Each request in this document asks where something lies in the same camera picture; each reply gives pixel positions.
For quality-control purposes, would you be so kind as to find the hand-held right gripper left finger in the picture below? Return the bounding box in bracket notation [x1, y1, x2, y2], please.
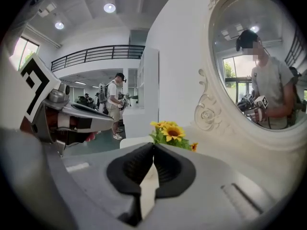
[106, 142, 154, 227]

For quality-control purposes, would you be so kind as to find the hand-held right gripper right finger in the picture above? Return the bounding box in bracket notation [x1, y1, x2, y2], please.
[152, 142, 197, 199]

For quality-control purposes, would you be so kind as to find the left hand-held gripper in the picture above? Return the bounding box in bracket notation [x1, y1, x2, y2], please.
[19, 53, 115, 157]

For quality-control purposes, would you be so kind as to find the white vanity table with mirror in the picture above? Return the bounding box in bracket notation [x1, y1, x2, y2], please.
[119, 0, 307, 196]

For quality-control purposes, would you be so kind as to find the person's left forearm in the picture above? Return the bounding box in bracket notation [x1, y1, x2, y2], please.
[19, 118, 36, 138]

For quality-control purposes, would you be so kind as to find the person's left hand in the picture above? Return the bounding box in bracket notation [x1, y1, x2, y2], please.
[85, 130, 103, 143]

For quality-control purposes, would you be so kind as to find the sunflower bouquet in pot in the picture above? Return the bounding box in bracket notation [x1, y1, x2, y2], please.
[149, 120, 199, 152]

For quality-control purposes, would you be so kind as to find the black balcony railing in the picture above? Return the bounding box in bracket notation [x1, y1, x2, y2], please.
[50, 45, 146, 73]

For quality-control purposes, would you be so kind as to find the white shelf unit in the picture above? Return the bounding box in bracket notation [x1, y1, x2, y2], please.
[122, 46, 160, 138]

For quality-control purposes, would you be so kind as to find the white curved backdrop panel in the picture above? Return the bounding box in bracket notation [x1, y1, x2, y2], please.
[145, 0, 216, 138]

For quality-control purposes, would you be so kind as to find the left hand-held gripper camera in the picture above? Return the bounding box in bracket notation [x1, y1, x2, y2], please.
[49, 82, 71, 104]

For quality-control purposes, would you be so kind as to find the oval mirror white carved frame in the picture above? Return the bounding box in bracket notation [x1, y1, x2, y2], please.
[191, 0, 307, 150]

